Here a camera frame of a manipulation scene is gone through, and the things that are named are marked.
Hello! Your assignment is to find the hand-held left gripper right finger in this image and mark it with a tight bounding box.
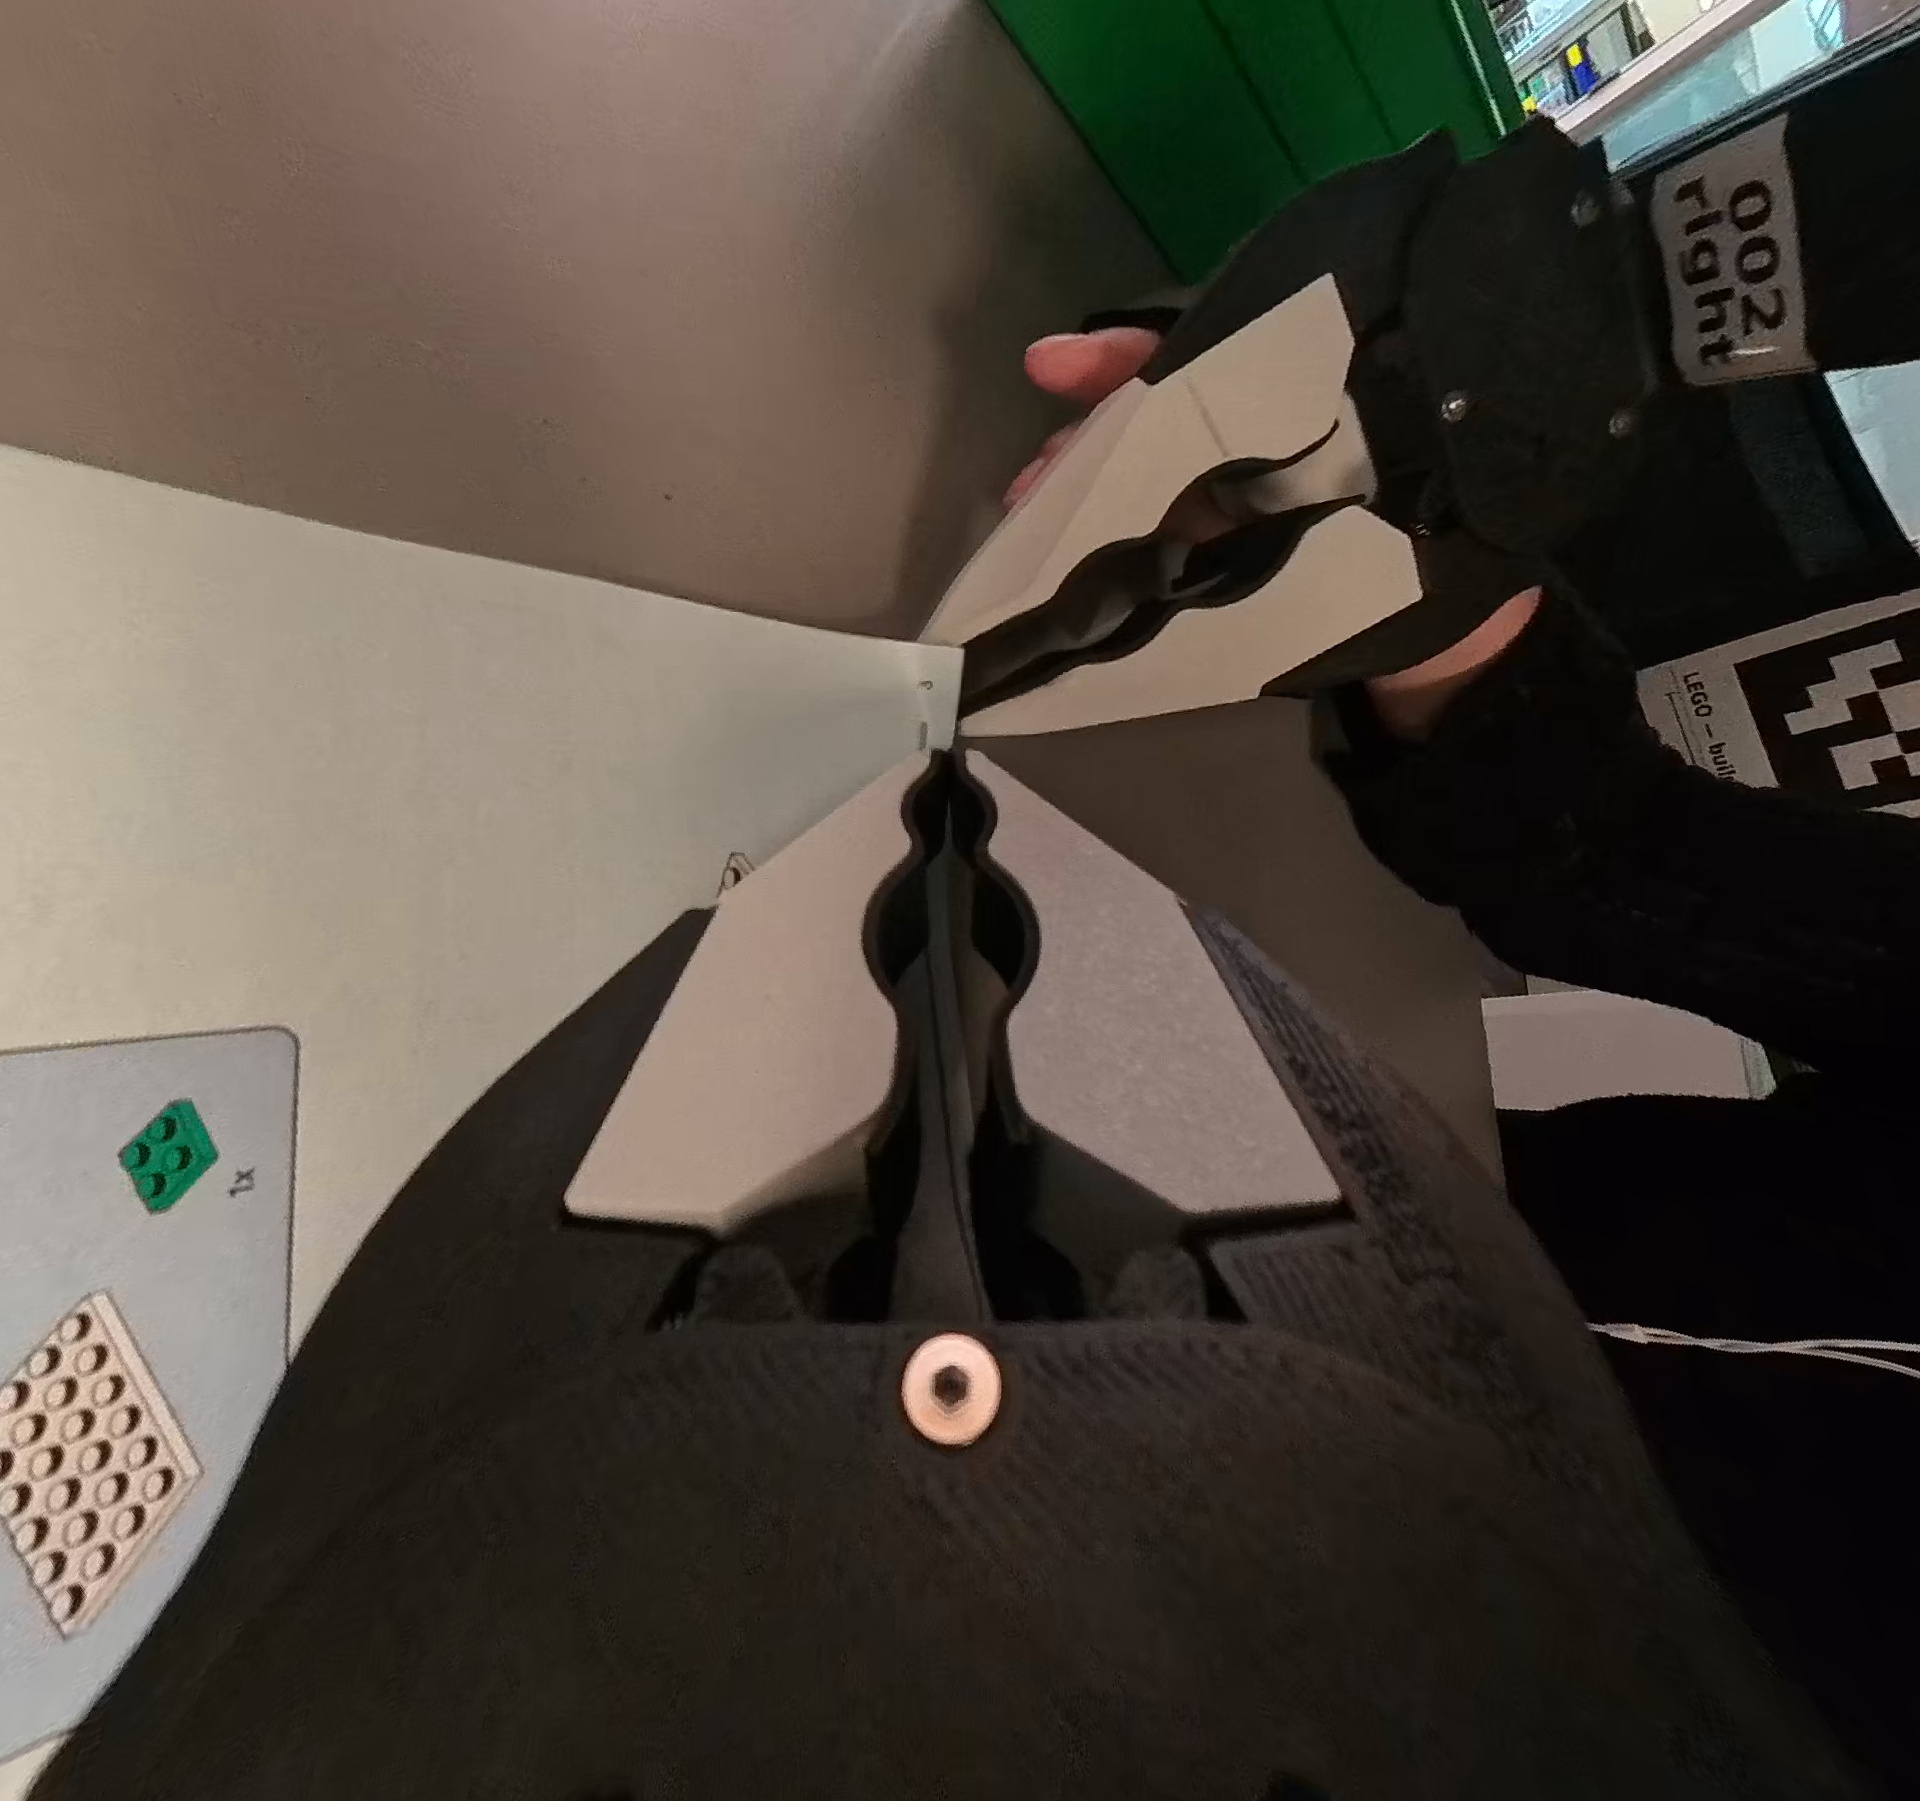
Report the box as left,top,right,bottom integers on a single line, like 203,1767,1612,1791
959,749,1348,1224

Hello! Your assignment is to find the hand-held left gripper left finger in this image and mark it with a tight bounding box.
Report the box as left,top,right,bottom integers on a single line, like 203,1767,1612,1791
563,749,946,1233

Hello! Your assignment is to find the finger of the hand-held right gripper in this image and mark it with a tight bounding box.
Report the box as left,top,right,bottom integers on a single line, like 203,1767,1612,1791
919,279,1374,676
959,505,1426,740

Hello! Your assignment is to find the lego instruction booklet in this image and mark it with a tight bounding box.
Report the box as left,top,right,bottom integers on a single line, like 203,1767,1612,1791
0,441,967,1801

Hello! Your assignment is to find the person's right forearm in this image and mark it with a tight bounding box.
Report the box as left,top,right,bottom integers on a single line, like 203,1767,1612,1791
1315,600,1920,1070

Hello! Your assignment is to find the person's right hand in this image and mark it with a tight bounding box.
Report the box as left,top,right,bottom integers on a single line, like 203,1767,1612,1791
1011,333,1543,740

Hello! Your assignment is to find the white paper sheet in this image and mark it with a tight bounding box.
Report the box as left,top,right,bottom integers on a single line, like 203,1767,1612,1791
1483,1000,1784,1115

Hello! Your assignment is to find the printed marker card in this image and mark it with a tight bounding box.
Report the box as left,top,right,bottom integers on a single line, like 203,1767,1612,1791
1636,632,1920,817

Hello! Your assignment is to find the person's dark clothing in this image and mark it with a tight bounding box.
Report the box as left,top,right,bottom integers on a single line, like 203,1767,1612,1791
1496,1058,1920,1801

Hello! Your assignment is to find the thin white cable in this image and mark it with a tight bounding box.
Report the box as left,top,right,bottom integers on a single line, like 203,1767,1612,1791
1589,1315,1920,1369

